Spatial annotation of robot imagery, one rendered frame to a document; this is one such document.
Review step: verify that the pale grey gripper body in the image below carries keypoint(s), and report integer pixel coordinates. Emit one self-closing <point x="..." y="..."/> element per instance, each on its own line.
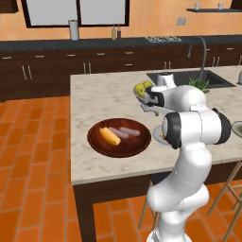
<point x="148" y="109"/>

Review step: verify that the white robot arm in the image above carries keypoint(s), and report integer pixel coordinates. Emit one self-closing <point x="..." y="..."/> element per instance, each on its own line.
<point x="192" y="132"/>

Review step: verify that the grey fruit bowl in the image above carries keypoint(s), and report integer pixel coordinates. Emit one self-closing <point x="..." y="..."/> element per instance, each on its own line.
<point x="138" y="97"/>

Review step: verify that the grey plate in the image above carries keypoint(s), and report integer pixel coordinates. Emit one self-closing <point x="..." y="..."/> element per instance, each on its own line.
<point x="156" y="134"/>
<point x="238" y="129"/>

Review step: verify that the grey-pink sausage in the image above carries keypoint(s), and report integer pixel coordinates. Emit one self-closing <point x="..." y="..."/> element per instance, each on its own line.
<point x="130" y="131"/>
<point x="119" y="133"/>

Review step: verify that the dark brown wooden bowl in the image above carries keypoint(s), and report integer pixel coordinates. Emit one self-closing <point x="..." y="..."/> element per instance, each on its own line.
<point x="126" y="148"/>

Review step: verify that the yellow-orange bun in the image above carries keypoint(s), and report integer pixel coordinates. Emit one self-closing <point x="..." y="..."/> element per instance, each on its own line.
<point x="110" y="136"/>

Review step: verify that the yellow-green fruit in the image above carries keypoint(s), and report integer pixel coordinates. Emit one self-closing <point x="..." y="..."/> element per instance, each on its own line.
<point x="140" y="89"/>
<point x="147" y="84"/>

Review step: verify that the green plant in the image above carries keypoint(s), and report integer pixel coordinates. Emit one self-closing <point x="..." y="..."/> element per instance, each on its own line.
<point x="199" y="84"/>

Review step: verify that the grey hob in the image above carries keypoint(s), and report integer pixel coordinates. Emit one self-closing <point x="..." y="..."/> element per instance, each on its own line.
<point x="164" y="39"/>

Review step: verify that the grey curved tap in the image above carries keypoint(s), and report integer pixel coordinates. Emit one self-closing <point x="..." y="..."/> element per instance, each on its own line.
<point x="204" y="60"/>

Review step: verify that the dark sink basin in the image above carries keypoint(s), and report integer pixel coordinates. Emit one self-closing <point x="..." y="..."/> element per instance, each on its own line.
<point x="217" y="79"/>

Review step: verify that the dark brown bottle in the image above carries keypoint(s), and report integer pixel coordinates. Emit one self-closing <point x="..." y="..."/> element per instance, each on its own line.
<point x="119" y="32"/>

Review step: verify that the pale green bottle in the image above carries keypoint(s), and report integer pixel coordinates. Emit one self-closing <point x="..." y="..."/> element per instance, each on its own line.
<point x="114" y="33"/>

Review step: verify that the grey rounded object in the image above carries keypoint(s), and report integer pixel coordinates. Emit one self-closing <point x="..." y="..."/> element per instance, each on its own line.
<point x="240" y="77"/>

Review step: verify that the dark wood cupboard run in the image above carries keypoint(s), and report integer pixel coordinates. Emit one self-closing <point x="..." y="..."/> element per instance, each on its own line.
<point x="56" y="74"/>

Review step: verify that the wooden stool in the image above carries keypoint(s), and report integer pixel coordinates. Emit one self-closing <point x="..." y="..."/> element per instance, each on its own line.
<point x="231" y="195"/>
<point x="148" y="208"/>

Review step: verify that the grey cup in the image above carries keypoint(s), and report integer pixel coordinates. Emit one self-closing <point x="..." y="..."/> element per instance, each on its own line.
<point x="197" y="6"/>
<point x="221" y="6"/>

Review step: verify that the dark wood island base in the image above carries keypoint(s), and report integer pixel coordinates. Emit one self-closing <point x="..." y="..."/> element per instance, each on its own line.
<point x="86" y="208"/>

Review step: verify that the black-framed window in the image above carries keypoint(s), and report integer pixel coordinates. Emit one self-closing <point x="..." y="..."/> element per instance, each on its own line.
<point x="75" y="12"/>

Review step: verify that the grey wall outlet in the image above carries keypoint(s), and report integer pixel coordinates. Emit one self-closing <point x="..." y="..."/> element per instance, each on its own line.
<point x="181" y="21"/>

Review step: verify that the dark wall shelf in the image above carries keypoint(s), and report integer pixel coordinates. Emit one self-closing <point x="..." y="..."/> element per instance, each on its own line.
<point x="214" y="10"/>

